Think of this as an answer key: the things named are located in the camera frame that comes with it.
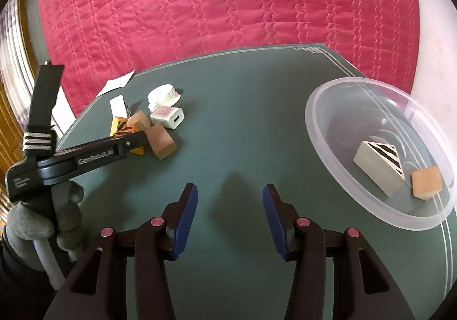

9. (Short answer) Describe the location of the white charger adapter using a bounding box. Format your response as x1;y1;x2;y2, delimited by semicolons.
150;106;184;130

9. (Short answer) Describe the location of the person's left forearm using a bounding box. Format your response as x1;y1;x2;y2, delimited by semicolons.
0;231;59;320

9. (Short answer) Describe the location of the white rectangular box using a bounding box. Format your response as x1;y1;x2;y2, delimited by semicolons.
110;94;130;120

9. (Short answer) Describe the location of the green table mat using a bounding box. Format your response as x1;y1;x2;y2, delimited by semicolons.
53;42;457;320

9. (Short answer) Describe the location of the white striped triangular block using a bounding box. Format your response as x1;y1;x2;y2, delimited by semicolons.
353;140;406;197

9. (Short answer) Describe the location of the tan wooden block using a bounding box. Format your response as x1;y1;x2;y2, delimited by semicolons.
411;165;443;201
128;111;151;133
145;123;178;161

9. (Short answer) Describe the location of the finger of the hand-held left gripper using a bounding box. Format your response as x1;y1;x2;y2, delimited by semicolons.
121;130;149;156

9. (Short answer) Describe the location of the wooden cabinet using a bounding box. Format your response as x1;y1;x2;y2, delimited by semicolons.
0;91;29;206

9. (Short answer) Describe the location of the clear plastic bowl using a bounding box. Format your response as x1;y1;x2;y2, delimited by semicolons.
304;77;456;231

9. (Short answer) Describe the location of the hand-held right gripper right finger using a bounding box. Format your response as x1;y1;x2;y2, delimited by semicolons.
262;184;416;320

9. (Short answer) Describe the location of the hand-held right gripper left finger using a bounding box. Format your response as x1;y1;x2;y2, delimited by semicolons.
43;182;199;320

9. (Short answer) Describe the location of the orange striped wooden block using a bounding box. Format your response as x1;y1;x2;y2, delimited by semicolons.
111;116;147;156

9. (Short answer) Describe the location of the person's left hand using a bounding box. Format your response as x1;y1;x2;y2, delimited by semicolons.
5;181;85;271

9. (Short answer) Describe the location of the red quilted blanket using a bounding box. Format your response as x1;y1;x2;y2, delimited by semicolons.
30;0;420;117

